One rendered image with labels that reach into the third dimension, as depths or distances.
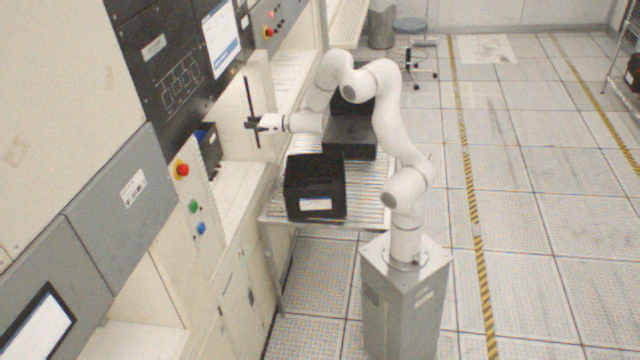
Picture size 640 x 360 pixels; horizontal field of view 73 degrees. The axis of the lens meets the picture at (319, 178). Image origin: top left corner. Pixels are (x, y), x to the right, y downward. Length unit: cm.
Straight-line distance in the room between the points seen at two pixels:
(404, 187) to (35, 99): 105
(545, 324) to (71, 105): 239
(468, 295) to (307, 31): 212
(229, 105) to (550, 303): 201
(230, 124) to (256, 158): 21
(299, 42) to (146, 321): 238
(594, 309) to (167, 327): 219
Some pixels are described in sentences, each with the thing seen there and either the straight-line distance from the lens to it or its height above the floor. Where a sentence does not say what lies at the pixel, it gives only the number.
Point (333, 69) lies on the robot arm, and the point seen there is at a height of 150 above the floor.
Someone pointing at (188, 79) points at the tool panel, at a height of 156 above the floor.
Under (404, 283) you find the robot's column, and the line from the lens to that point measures 172.
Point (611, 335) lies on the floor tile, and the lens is 278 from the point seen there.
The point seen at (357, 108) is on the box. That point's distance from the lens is 262.
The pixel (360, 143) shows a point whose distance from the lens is 225.
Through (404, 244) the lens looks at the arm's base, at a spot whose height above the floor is 87.
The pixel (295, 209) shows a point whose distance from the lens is 194.
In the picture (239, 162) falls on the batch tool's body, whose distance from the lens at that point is 221.
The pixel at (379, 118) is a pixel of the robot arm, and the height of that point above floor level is 137.
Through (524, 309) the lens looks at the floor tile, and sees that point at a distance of 271.
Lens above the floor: 210
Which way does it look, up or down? 38 degrees down
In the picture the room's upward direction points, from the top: 6 degrees counter-clockwise
